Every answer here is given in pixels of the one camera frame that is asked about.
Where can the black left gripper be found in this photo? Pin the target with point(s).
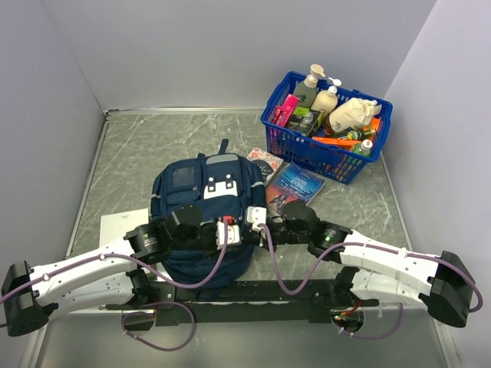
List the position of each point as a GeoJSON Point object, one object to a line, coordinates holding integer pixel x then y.
{"type": "Point", "coordinates": [214, 247]}

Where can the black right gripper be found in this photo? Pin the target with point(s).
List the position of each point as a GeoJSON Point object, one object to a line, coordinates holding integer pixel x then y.
{"type": "Point", "coordinates": [268, 223]}

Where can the Jane Eyre blue book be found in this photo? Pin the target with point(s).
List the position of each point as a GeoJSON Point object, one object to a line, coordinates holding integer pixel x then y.
{"type": "Point", "coordinates": [292, 183]}

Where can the Little Women floral book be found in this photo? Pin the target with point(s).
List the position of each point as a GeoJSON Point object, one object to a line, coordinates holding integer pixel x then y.
{"type": "Point", "coordinates": [269, 164]}

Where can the navy blue student backpack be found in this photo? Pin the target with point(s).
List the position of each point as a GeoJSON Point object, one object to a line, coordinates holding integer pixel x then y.
{"type": "Point", "coordinates": [224, 184]}

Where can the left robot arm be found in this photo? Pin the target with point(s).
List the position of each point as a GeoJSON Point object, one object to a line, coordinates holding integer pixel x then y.
{"type": "Point", "coordinates": [115, 274]}

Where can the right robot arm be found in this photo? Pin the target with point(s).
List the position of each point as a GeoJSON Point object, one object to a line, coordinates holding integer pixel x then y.
{"type": "Point", "coordinates": [440, 284]}

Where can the beige cloth bag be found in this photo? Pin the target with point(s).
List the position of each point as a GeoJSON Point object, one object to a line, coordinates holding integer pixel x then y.
{"type": "Point", "coordinates": [354, 114]}

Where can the white notebook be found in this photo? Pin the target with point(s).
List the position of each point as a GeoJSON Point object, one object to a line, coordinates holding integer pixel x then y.
{"type": "Point", "coordinates": [115, 226]}

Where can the green drink bottle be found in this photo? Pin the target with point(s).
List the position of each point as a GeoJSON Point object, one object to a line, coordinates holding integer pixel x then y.
{"type": "Point", "coordinates": [363, 148]}

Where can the blue plastic basket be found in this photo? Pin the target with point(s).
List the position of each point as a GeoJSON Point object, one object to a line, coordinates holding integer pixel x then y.
{"type": "Point", "coordinates": [326, 160]}

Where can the dark glass bottle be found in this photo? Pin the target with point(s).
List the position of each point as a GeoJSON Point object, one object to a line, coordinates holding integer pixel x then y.
{"type": "Point", "coordinates": [369, 133]}

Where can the black green box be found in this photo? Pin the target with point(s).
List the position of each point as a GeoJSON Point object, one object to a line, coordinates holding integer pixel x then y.
{"type": "Point", "coordinates": [305, 121]}

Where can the pink box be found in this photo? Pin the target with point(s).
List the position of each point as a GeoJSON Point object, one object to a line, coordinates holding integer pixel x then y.
{"type": "Point", "coordinates": [284, 111]}

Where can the cream pump bottle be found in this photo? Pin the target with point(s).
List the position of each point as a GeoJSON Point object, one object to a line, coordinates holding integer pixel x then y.
{"type": "Point", "coordinates": [327, 100]}

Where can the grey-green pump bottle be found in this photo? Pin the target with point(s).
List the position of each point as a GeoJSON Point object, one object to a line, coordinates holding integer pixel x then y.
{"type": "Point", "coordinates": [306, 91]}

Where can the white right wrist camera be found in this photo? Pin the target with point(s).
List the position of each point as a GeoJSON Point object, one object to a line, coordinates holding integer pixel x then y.
{"type": "Point", "coordinates": [255, 217]}

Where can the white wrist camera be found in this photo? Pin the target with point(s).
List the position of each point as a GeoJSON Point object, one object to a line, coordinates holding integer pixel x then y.
{"type": "Point", "coordinates": [255, 217]}
{"type": "Point", "coordinates": [227, 232]}

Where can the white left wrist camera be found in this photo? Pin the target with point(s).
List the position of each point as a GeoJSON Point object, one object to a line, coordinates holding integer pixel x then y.
{"type": "Point", "coordinates": [227, 232]}

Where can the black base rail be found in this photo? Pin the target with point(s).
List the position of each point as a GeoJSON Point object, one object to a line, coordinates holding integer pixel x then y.
{"type": "Point", "coordinates": [249, 303]}

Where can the aluminium frame rail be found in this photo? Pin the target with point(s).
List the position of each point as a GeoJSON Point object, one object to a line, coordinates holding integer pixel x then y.
{"type": "Point", "coordinates": [119, 293]}

